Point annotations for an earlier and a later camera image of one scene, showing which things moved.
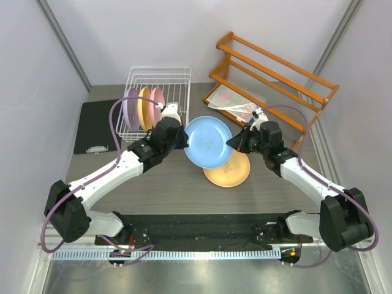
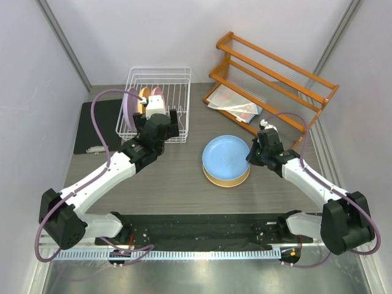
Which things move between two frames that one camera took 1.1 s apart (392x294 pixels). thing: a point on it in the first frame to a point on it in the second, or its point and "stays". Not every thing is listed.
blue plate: [207, 147] to [224, 157]
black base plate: [217, 229] stays
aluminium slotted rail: [165, 255] stays
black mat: [94, 127] stays
